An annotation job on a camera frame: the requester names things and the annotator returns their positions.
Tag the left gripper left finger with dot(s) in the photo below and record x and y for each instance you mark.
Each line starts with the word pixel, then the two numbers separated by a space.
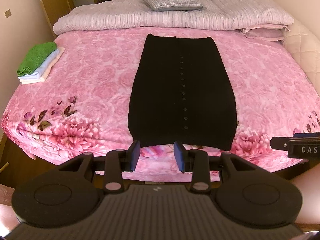
pixel 127 159

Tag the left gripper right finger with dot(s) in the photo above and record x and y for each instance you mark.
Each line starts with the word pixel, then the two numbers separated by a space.
pixel 195 160

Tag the black knit skirt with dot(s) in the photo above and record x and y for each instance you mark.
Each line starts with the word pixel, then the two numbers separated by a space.
pixel 181 92

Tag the pink floral bed blanket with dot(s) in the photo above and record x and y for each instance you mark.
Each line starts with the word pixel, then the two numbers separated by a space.
pixel 83 104

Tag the white quilted pillow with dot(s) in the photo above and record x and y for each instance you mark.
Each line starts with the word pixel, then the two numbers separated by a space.
pixel 303 46

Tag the pink folded sheets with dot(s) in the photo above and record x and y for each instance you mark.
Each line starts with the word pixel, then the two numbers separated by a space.
pixel 266 32

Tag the green folded towel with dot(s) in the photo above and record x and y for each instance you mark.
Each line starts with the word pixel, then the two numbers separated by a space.
pixel 35 57

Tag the lilac striped folded quilt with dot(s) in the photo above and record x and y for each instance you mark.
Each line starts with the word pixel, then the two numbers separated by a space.
pixel 215 15

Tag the grey checked small pillow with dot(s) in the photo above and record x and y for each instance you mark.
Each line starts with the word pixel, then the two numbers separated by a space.
pixel 169 5

